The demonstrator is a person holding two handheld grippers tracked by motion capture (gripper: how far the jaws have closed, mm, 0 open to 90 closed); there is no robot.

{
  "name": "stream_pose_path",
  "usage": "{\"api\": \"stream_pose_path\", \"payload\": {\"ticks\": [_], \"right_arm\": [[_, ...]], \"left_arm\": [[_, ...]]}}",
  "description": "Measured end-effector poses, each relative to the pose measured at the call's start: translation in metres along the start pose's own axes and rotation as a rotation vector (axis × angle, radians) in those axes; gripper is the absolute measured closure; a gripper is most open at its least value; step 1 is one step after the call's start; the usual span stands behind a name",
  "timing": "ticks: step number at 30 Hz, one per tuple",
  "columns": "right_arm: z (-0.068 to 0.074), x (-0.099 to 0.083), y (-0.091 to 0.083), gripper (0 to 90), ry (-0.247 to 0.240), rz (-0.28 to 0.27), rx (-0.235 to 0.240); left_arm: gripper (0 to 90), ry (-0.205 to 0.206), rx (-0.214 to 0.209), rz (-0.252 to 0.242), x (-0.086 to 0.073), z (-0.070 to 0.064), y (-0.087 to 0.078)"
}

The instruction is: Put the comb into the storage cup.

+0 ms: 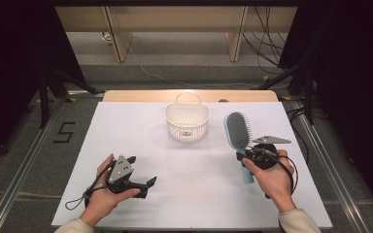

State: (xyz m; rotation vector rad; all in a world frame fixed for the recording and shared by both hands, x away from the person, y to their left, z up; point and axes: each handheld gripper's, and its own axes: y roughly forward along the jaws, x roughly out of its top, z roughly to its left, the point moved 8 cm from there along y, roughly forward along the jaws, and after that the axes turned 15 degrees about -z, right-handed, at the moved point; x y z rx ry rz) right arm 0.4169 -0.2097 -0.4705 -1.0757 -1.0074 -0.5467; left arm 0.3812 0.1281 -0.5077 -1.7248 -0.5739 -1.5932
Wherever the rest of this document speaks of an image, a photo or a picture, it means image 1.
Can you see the white plastic basket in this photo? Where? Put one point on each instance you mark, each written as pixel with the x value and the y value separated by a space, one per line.
pixel 186 121

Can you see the short aluminium floor rail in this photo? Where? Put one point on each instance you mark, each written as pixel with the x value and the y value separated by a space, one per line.
pixel 84 93

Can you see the dark curtain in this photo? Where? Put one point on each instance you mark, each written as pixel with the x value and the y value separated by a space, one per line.
pixel 353 81
pixel 13 64

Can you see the long aluminium floor rail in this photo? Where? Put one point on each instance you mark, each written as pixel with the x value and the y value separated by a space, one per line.
pixel 19 178
pixel 333 174

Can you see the yellow floor tape piece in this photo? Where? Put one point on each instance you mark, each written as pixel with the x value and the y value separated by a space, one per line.
pixel 265 78
pixel 285 97
pixel 72 99

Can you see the beige wooden desk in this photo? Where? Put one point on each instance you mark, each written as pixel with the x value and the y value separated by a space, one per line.
pixel 175 19

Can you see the light blue hairbrush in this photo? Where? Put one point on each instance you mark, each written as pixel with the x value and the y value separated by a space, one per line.
pixel 238 129

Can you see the person's left hand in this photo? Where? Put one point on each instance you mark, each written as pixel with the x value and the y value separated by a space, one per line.
pixel 102 202

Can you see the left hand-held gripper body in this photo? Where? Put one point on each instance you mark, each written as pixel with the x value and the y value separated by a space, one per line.
pixel 120 170

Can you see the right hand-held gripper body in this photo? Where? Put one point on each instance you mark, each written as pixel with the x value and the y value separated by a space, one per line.
pixel 262 155

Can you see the white table cover sheet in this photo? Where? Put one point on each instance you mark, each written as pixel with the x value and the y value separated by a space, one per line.
pixel 142 129

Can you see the person's right hand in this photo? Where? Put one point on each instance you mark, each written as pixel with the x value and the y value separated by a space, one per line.
pixel 273 184

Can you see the black metal stand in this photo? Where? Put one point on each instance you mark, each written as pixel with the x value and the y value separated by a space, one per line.
pixel 43 97
pixel 309 97

